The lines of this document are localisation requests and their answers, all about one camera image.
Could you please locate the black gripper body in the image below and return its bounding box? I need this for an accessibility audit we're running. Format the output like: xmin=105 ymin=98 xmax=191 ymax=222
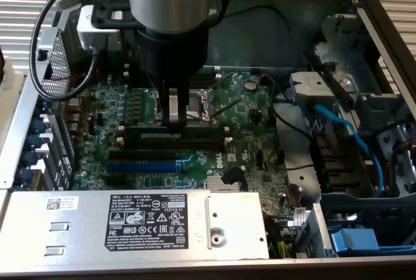
xmin=135 ymin=27 xmax=209 ymax=83

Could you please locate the green RAM stick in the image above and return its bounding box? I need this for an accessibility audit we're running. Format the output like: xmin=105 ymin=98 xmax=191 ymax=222
xmin=125 ymin=125 xmax=226 ymax=141

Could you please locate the CPU socket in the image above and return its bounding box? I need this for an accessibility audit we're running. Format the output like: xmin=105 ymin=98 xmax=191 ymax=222
xmin=148 ymin=88 xmax=217 ymax=127

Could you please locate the long black expansion slot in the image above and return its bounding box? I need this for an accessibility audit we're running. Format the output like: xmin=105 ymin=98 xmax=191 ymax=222
xmin=108 ymin=149 xmax=178 ymax=162

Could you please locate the blue expansion slot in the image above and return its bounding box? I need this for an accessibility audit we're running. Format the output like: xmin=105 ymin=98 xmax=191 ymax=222
xmin=106 ymin=160 xmax=178 ymax=174

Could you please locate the green Dell motherboard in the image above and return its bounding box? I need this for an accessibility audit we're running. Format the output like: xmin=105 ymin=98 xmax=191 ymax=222
xmin=70 ymin=70 xmax=295 ymax=238

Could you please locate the grey metal PC case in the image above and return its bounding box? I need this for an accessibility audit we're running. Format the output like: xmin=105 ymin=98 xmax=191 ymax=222
xmin=0 ymin=0 xmax=416 ymax=277

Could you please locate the short black expansion slot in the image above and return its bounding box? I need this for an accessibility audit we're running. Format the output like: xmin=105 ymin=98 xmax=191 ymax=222
xmin=104 ymin=173 xmax=128 ymax=186

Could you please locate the silver finned chipset heatsink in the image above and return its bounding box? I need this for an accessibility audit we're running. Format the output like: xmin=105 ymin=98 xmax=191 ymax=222
xmin=205 ymin=175 xmax=250 ymax=193

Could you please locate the blue expansion slot clip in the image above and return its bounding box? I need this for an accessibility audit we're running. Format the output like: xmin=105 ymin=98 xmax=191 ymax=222
xmin=16 ymin=166 xmax=34 ymax=186
xmin=25 ymin=133 xmax=44 ymax=151
xmin=29 ymin=116 xmax=48 ymax=135
xmin=19 ymin=150 xmax=39 ymax=168
xmin=36 ymin=97 xmax=54 ymax=112

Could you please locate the silver power supply black label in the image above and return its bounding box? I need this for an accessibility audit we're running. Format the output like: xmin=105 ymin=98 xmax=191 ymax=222
xmin=0 ymin=190 xmax=271 ymax=263

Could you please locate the black diagonal strut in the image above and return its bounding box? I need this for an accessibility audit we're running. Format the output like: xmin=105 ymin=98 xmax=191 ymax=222
xmin=304 ymin=51 xmax=356 ymax=106

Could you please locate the white barcode tag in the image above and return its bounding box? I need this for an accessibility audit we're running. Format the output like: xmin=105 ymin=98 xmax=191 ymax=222
xmin=291 ymin=207 xmax=310 ymax=226

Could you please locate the grey metal disk bay cage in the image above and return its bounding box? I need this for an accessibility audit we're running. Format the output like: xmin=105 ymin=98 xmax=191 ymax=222
xmin=313 ymin=13 xmax=416 ymax=196

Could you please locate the dark grey disk bay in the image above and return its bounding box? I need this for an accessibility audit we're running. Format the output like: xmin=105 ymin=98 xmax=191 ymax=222
xmin=320 ymin=192 xmax=416 ymax=248

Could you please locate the blue plastic disk latch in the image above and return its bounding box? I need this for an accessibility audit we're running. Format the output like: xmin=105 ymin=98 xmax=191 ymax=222
xmin=330 ymin=227 xmax=416 ymax=258

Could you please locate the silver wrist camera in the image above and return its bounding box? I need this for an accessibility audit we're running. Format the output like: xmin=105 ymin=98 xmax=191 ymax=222
xmin=77 ymin=4 xmax=144 ymax=52

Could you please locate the black wire plug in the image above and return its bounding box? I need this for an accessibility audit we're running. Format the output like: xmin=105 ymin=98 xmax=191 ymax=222
xmin=220 ymin=166 xmax=246 ymax=185

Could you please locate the black wire with plug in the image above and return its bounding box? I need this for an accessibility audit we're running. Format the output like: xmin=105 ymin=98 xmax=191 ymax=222
xmin=224 ymin=4 xmax=308 ymax=66

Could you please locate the thin red wire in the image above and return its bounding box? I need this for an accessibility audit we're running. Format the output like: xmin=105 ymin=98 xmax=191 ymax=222
xmin=51 ymin=71 xmax=101 ymax=125

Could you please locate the black camera cable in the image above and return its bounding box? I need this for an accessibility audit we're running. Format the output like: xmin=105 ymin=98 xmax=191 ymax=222
xmin=29 ymin=0 xmax=107 ymax=101

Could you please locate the silver disk bay bracket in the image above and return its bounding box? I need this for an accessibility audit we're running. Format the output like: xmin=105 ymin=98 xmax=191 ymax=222
xmin=290 ymin=71 xmax=339 ymax=104

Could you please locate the grey wire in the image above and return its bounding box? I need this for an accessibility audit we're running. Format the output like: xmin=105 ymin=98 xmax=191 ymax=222
xmin=285 ymin=162 xmax=317 ymax=173

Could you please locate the blue disk wire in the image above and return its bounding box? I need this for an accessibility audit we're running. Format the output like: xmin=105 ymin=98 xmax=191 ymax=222
xmin=299 ymin=96 xmax=387 ymax=196

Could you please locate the yellow green wire bundle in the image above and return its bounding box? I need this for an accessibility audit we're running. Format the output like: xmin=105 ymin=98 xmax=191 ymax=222
xmin=269 ymin=218 xmax=293 ymax=259

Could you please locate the black ribbed plastic bracket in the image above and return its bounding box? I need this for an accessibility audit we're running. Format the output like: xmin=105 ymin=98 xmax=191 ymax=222
xmin=308 ymin=132 xmax=378 ymax=197

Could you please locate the black red wire bundle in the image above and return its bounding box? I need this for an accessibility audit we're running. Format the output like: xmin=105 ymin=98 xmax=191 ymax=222
xmin=385 ymin=123 xmax=416 ymax=196

